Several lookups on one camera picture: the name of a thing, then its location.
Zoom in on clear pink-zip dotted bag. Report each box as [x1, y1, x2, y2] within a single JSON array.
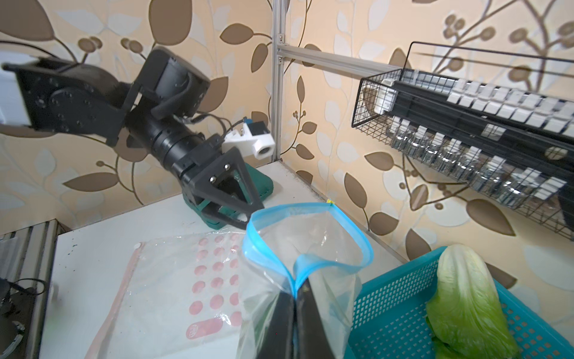
[[86, 231, 244, 358]]

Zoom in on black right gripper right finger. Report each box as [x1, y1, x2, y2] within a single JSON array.
[[294, 279, 335, 359]]

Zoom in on teal plastic basket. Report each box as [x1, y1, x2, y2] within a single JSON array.
[[345, 245, 573, 358]]

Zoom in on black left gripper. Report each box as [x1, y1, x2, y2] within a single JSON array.
[[126, 106, 264, 230]]

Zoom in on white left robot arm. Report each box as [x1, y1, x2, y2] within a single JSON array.
[[1, 46, 263, 229]]

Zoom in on clear blue-zip zipper bag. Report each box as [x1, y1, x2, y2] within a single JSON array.
[[237, 202, 374, 358]]

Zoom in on socket set black holder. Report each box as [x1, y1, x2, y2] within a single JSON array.
[[362, 82, 573, 212]]

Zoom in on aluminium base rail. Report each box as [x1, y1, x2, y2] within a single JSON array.
[[1, 219, 67, 358]]

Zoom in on green plastic tool case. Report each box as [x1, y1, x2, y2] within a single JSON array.
[[182, 164, 274, 222]]

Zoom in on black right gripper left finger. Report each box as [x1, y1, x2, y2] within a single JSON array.
[[256, 293, 295, 359]]

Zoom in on chinese cabbage in basket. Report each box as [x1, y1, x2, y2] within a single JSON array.
[[426, 244, 522, 358]]

